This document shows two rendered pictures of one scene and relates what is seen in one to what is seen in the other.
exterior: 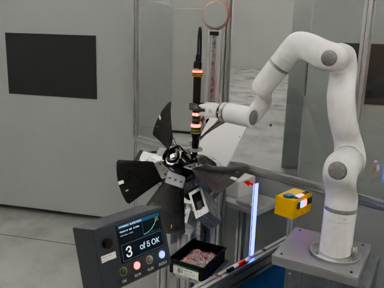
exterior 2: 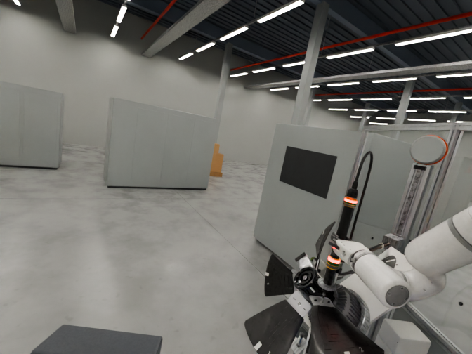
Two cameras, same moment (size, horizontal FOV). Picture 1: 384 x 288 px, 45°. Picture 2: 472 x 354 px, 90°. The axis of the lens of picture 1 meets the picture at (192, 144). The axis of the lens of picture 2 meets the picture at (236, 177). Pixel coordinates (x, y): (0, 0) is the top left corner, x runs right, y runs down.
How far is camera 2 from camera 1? 114 cm
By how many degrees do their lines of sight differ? 42
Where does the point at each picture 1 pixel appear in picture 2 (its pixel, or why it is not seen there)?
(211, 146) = not seen: hidden behind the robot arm
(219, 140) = not seen: hidden behind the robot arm
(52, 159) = (289, 227)
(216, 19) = (427, 153)
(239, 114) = (373, 279)
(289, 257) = not seen: outside the picture
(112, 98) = (336, 201)
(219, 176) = (333, 338)
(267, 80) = (434, 252)
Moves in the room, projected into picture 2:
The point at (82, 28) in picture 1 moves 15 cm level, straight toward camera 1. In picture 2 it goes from (330, 149) to (328, 149)
